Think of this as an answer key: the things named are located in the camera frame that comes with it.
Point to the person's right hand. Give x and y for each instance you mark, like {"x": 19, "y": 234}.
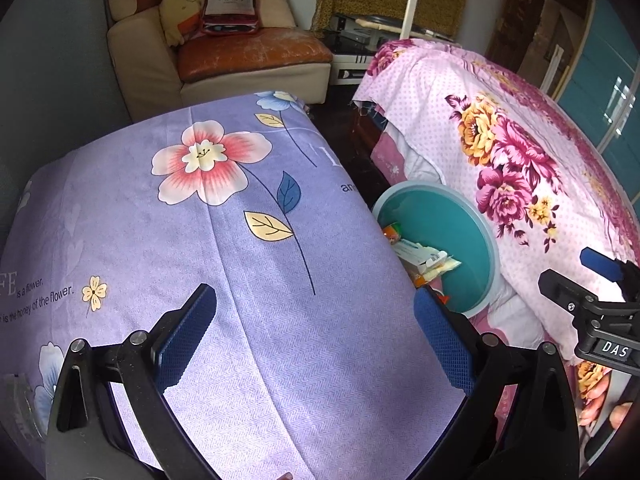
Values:
{"x": 595, "y": 400}

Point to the white pole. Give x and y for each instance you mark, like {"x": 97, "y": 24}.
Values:
{"x": 412, "y": 0}

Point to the pink floral quilt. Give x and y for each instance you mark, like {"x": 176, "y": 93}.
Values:
{"x": 500, "y": 110}

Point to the wooden door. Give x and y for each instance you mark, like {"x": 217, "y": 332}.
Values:
{"x": 535, "y": 20}

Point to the black media stand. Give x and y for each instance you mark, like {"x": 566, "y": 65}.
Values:
{"x": 350, "y": 55}

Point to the white and blue box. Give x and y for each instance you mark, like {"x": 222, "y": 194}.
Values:
{"x": 415, "y": 252}

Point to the teal plastic bin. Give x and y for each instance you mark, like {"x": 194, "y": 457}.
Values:
{"x": 465, "y": 240}

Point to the red bottle-shaped bag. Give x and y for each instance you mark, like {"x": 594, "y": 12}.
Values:
{"x": 230, "y": 0}

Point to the beige sofa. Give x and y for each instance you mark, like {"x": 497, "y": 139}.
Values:
{"x": 145, "y": 70}

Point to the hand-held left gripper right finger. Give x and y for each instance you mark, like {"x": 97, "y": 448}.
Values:
{"x": 445, "y": 340}

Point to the yellow plush pillow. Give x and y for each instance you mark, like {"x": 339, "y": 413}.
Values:
{"x": 180, "y": 15}

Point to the orange green candy packet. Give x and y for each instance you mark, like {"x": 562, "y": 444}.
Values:
{"x": 392, "y": 232}

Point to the purple floral blanket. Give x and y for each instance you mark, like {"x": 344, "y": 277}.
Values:
{"x": 275, "y": 285}

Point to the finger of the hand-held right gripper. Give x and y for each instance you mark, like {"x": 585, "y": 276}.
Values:
{"x": 600, "y": 262}
{"x": 562, "y": 290}

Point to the beige pillow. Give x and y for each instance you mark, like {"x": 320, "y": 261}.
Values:
{"x": 275, "y": 10}

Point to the teal cabinet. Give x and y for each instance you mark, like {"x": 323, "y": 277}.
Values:
{"x": 605, "y": 75}

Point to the orange seat cushion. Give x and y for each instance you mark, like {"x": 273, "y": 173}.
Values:
{"x": 250, "y": 55}

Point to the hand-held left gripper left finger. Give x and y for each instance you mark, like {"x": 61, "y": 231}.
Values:
{"x": 185, "y": 335}

